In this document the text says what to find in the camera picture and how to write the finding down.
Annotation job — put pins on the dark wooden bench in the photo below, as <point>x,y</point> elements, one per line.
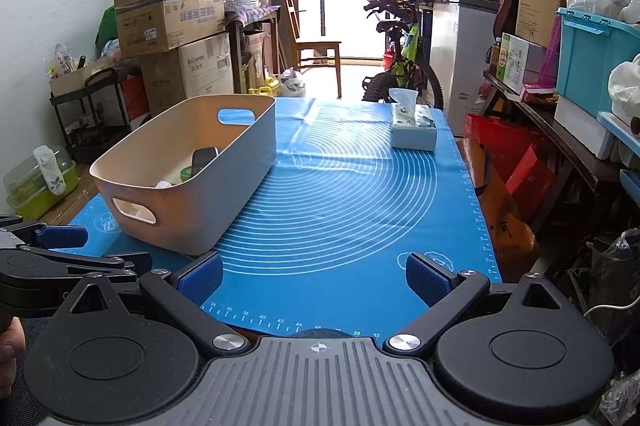
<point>545,115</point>

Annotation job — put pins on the black power bank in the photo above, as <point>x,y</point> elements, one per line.
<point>204,158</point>

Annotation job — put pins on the black plastic crate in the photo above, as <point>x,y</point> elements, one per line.
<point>582,291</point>

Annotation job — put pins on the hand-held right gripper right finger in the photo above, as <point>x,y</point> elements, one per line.
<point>425,281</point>

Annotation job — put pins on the dark plastic bag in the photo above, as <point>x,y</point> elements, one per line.
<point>615,266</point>

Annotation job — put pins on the white plastic bag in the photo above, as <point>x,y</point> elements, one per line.
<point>292,83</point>

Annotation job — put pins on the beige plastic basket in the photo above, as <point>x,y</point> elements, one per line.
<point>225,196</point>

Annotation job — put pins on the red paper bag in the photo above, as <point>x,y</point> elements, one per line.
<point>535,181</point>

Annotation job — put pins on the orange paper bag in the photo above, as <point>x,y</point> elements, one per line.
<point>505,226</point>

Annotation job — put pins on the wooden chair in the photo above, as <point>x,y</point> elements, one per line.
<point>320,45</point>

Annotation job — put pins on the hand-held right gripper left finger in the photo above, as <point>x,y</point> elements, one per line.
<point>202,278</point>

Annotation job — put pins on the black green bicycle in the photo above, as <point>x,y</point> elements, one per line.
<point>405,50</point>

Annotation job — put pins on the blue silicone mat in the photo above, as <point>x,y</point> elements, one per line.
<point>375,216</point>

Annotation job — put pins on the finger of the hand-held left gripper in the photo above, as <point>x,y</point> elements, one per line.
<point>100,264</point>
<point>62,237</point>

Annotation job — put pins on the white cardboard box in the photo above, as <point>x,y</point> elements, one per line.
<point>205,65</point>

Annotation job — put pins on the red gift bag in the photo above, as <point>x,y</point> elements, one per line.
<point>492,130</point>

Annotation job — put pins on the white chest freezer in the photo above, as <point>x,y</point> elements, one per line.
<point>465,65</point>

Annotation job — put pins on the crumpled clear plastic bag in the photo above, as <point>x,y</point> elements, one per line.
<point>622,396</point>

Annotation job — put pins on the open brown cardboard box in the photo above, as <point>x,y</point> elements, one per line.
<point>170,23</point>

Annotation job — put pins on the pink plastic rack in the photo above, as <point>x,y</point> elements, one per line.
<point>552,50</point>

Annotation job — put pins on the person's left hand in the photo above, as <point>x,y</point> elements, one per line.
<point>10,346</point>

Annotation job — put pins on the white foam box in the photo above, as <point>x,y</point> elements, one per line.
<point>580,125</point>

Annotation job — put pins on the green container clear lid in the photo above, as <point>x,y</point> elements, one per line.
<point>30,201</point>

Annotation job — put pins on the teal storage bin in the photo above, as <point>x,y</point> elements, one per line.
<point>585,65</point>

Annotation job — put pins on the black utility cart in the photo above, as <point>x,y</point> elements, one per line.
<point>100,72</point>

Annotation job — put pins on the light blue tray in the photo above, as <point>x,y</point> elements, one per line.
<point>612,123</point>

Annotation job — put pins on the wooden side table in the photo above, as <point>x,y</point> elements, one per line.
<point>250,13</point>

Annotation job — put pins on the green round case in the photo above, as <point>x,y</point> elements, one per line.
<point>187,174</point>

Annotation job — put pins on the tissue box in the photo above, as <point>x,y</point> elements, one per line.
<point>412,130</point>

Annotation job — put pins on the yellow plastic jug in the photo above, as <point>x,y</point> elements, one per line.
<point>267,86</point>

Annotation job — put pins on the plain brown cardboard box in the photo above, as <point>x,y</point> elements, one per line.
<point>162,85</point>

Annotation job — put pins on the small brown cardboard box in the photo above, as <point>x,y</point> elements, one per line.
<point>75,78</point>

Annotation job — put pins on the green white carton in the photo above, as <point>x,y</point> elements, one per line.
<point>512,60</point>

